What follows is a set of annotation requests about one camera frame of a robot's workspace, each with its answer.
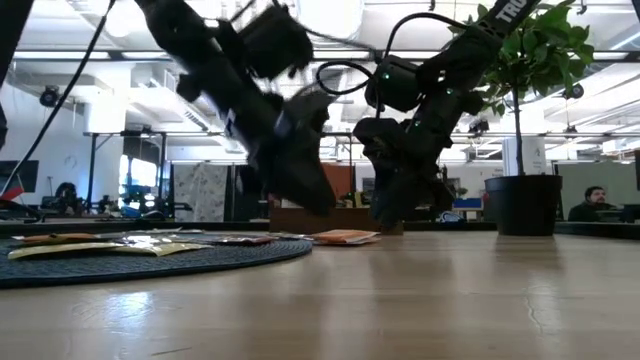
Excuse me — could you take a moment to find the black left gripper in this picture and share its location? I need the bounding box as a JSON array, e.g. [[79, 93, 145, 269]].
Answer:
[[219, 89, 339, 215]]

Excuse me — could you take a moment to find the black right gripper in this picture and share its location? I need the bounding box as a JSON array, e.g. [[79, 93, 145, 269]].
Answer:
[[354, 92, 481, 229]]

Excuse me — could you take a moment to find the wooden tea organizer box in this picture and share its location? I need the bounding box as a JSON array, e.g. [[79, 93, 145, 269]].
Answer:
[[269, 206, 405, 236]]

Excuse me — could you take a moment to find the yellow tea packet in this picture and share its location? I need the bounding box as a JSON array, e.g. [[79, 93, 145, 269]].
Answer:
[[6, 242, 129, 261], [112, 241, 215, 258]]

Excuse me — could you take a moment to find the orange partition panel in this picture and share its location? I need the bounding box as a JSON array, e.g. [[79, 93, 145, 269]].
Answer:
[[319, 162, 354, 201]]

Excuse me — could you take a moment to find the floral curtain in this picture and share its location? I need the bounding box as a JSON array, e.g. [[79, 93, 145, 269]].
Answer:
[[172, 163, 230, 223]]

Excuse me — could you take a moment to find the green plant in black pot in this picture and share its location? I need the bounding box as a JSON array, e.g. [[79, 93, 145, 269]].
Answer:
[[446, 0, 597, 238]]

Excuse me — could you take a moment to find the white sign pillar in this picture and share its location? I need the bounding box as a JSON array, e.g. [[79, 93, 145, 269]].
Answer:
[[501, 135, 548, 177]]

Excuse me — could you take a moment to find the round dark woven placemat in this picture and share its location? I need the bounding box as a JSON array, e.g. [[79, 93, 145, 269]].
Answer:
[[0, 233, 314, 291]]

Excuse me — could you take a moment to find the person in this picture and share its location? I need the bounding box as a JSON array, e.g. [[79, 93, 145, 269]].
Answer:
[[567, 185, 624, 223]]

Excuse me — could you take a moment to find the grey partition panel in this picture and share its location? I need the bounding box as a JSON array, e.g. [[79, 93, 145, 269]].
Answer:
[[556, 160, 640, 222]]

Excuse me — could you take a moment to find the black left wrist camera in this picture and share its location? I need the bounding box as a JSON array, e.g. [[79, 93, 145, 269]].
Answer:
[[238, 3, 315, 80]]

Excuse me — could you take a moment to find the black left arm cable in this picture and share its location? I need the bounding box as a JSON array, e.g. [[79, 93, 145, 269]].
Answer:
[[0, 0, 117, 199]]

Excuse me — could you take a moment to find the black wall screen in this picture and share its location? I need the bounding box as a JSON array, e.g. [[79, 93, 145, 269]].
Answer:
[[0, 159, 40, 194]]

